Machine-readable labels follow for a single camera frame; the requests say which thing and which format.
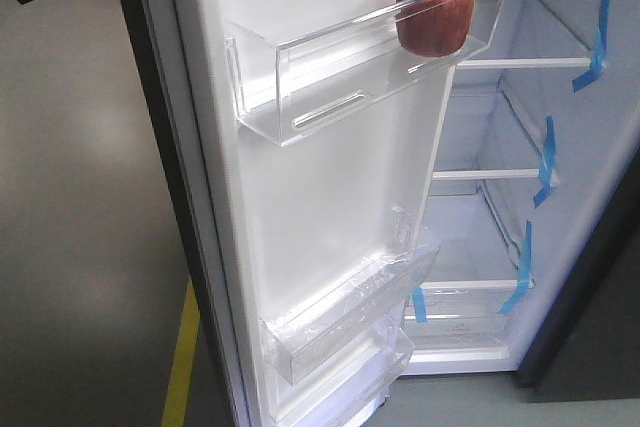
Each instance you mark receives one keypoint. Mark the blue tape strip left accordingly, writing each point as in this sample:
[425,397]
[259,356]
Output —
[419,305]

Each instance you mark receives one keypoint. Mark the blue tape strip middle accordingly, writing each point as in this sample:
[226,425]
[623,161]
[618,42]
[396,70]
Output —
[547,165]

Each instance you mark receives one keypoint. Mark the glass fridge shelf upper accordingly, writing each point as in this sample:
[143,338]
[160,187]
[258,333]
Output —
[529,35]

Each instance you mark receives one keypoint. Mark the blue tape strip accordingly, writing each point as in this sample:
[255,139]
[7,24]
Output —
[524,277]
[599,53]
[547,165]
[419,305]

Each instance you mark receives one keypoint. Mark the clear crisper drawer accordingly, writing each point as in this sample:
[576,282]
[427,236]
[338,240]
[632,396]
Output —
[474,273]

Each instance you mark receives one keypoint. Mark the blue tape strip top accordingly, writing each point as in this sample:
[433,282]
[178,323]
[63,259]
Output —
[599,53]

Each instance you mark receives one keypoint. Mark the glass fridge shelf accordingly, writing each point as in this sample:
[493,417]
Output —
[489,136]
[529,35]

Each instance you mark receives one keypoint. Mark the fridge body white interior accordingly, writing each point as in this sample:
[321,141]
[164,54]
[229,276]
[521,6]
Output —
[597,132]

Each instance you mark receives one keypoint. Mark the clear middle door bin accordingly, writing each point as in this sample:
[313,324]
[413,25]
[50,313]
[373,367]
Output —
[305,337]

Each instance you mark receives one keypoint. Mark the clear upper door bin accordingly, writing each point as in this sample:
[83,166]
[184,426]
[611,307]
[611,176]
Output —
[286,90]

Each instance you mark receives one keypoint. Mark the clear door bin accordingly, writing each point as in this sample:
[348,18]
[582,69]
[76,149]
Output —
[305,337]
[352,380]
[286,90]

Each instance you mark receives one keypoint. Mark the red yellow apple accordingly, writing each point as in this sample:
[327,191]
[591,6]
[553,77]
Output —
[434,28]

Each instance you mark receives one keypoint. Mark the glass fridge shelf middle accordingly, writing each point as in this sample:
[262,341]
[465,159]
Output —
[489,136]

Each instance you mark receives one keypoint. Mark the blue tape strip lower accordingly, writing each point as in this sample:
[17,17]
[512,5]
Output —
[524,277]

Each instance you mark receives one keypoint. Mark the clear lower door bin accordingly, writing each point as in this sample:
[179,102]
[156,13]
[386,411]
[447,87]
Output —
[352,380]

